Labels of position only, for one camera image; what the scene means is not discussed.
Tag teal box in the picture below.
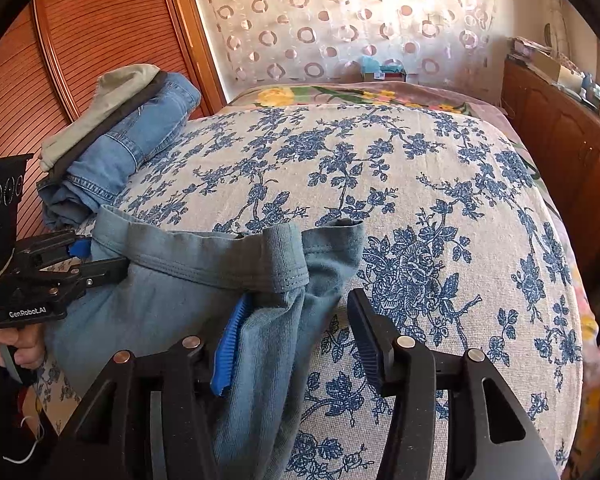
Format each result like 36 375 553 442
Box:
360 57 406 83

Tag folded blue jeans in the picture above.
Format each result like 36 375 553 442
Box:
37 74 202 231

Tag person's left hand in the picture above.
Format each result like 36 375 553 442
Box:
0 322 46 371

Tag row of bottles and boxes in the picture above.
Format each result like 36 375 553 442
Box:
505 35 600 121

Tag person's dark clothing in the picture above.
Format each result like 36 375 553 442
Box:
0 360 56 480

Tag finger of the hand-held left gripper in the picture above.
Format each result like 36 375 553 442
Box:
27 256 129 295
14 230 94 273

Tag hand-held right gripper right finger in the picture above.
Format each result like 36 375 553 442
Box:
347 289 561 480

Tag folded dark grey pants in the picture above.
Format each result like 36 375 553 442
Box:
47 71 168 186

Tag folded olive green pants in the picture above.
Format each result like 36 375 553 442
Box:
40 64 161 171

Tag grey-blue pants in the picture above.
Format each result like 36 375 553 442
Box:
45 205 367 480

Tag circle-patterned curtain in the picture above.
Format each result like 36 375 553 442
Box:
185 0 511 86

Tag wooden cabinet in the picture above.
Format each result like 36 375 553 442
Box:
500 57 600 281

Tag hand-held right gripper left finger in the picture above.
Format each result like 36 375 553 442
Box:
47 292 253 480

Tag wooden slatted wardrobe door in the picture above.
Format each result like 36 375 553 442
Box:
0 0 226 241

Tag blue floral bed cover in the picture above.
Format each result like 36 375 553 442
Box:
32 104 583 480

